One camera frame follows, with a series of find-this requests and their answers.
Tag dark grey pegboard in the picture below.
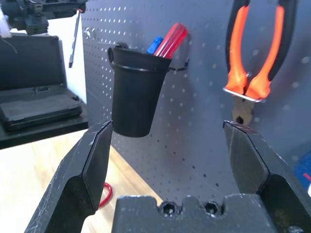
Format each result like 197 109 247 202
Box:
80 0 311 200

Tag red handled scissors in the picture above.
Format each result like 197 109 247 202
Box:
98 182 114 208

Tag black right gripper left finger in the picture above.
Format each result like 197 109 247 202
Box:
24 120 114 233

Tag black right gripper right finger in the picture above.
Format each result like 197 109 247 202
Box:
223 120 311 233

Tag orange black pliers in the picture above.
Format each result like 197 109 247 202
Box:
223 0 297 125

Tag wire pliers holder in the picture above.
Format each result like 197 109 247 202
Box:
223 72 265 103

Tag large black ribbed case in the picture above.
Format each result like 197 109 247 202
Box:
0 93 83 133

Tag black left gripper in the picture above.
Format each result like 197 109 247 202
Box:
9 0 87 36

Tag black wire cup holder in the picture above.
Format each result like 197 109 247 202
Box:
107 42 190 73

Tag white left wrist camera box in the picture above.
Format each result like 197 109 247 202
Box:
0 12 12 37

